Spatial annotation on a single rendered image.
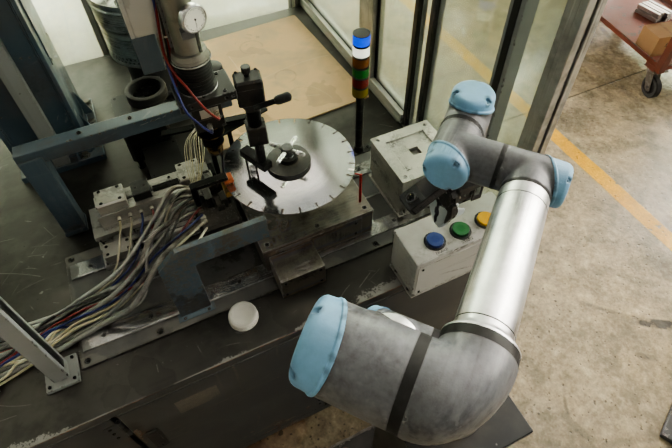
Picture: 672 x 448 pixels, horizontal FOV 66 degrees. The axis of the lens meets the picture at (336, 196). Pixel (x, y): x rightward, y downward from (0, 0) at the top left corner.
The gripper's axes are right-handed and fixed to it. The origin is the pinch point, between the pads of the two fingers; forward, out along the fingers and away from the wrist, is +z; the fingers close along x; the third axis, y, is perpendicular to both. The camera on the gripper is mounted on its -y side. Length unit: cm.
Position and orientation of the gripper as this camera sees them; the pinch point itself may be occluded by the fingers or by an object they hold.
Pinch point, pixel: (436, 223)
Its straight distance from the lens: 114.4
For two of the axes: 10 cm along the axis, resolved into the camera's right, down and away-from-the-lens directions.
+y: 9.0, -3.3, 2.7
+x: -4.3, -6.8, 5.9
